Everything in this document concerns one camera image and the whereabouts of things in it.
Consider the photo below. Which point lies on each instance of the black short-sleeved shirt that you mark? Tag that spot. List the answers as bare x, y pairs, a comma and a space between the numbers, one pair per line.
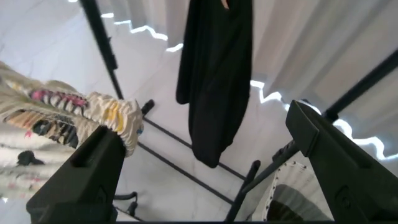
214, 93

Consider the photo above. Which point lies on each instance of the cream printed garment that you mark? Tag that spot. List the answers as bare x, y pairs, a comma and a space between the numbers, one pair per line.
102, 115

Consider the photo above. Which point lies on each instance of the white laundry basket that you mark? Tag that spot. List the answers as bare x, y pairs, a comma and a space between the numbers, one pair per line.
292, 199

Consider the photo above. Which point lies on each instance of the black clothes rack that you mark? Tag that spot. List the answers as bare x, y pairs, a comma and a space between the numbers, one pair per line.
99, 37

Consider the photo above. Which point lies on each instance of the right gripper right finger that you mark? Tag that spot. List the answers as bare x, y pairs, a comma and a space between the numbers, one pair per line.
348, 174

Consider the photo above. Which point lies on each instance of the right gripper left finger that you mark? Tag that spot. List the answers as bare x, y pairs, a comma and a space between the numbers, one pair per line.
84, 186

